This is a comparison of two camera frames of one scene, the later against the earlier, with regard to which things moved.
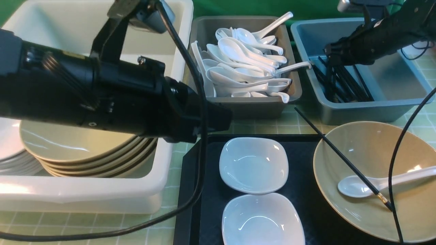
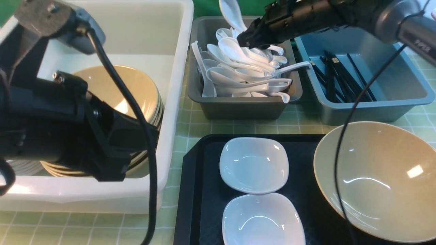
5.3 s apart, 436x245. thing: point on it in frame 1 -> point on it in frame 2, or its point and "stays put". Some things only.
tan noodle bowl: x=370 y=146 stays put
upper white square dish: x=253 y=165 stays put
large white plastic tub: x=79 y=25 stays put
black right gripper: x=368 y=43 -> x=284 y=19
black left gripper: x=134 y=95 -> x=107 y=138
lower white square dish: x=265 y=218 stays put
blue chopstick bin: x=398 y=86 stays put
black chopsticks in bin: x=341 y=84 stays put
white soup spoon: x=355 y=186 -> x=231 y=11
